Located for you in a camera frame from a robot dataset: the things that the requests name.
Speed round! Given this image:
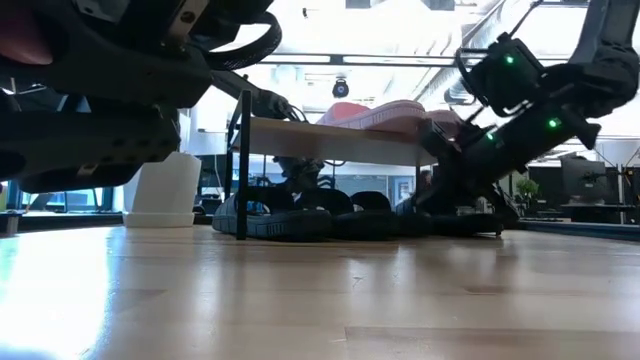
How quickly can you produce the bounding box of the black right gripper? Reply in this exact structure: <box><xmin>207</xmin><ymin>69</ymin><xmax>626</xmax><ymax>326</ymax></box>
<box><xmin>414</xmin><ymin>107</ymin><xmax>601</xmax><ymax>227</ymax></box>

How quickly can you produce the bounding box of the pink foam slide sandal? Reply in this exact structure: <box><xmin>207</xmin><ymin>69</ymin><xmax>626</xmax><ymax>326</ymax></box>
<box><xmin>315</xmin><ymin>99</ymin><xmax>429</xmax><ymax>135</ymax></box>
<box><xmin>424</xmin><ymin>108</ymin><xmax>464</xmax><ymax>141</ymax></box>

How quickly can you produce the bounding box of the background green plant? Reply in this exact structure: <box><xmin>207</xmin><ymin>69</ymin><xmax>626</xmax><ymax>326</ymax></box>
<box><xmin>514</xmin><ymin>178</ymin><xmax>541</xmax><ymax>206</ymax></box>

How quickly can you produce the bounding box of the overhead LED light bar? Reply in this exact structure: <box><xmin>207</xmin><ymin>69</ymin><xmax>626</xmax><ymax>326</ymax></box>
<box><xmin>259</xmin><ymin>51</ymin><xmax>501</xmax><ymax>69</ymax></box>

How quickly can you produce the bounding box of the background black monitor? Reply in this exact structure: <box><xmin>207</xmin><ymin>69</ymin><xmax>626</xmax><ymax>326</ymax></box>
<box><xmin>559</xmin><ymin>157</ymin><xmax>609</xmax><ymax>204</ymax></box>

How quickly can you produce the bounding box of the white faceted plant pot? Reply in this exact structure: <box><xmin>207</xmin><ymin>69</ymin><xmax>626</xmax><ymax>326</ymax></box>
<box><xmin>123</xmin><ymin>151</ymin><xmax>203</xmax><ymax>229</ymax></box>

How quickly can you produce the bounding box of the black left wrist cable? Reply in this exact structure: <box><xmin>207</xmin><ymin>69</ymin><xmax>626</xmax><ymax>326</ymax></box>
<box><xmin>202</xmin><ymin>10</ymin><xmax>284</xmax><ymax>72</ymax></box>

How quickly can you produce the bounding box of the wooden shelf black metal frame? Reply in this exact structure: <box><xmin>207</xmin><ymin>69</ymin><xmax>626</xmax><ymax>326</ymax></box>
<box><xmin>223</xmin><ymin>89</ymin><xmax>501</xmax><ymax>241</ymax></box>

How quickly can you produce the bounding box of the silver ceiling duct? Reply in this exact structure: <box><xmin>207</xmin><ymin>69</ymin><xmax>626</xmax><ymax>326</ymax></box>
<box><xmin>414</xmin><ymin>0</ymin><xmax>501</xmax><ymax>106</ymax></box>

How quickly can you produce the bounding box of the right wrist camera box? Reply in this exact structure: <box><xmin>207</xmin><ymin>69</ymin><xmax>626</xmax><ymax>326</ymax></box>
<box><xmin>455</xmin><ymin>32</ymin><xmax>547</xmax><ymax>119</ymax></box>

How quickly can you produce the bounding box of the black aluminium rig frame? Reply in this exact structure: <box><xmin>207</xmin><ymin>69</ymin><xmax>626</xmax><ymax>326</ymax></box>
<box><xmin>0</xmin><ymin>209</ymin><xmax>640</xmax><ymax>244</ymax></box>

